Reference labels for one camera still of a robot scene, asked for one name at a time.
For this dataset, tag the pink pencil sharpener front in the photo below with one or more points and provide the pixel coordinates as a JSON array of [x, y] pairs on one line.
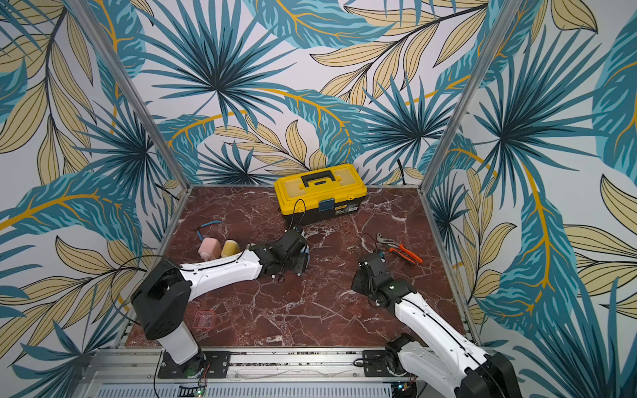
[[210, 249]]

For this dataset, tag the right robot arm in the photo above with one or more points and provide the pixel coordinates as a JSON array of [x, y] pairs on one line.
[[438, 354]]

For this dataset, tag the aluminium front rail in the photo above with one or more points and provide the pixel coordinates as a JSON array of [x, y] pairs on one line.
[[252, 372]]

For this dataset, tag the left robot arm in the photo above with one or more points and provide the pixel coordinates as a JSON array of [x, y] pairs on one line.
[[161, 300]]

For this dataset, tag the pink transparent tray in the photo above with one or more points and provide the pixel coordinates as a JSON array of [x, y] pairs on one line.
[[205, 320]]

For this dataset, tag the yellow black toolbox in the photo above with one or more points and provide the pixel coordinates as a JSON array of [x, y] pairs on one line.
[[320, 195]]

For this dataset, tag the orange handled pliers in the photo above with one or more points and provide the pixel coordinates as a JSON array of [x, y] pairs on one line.
[[399, 250]]

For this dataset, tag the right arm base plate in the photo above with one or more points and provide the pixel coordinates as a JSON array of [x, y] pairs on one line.
[[377, 363]]

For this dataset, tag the yellow pencil sharpener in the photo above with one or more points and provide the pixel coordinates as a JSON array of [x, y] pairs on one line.
[[230, 248]]

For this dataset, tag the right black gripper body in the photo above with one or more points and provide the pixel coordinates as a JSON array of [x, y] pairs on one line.
[[371, 259]]

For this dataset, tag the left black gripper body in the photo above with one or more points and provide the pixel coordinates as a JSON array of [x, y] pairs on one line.
[[298, 264]]

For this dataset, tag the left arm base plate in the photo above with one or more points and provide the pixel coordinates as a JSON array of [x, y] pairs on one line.
[[205, 364]]

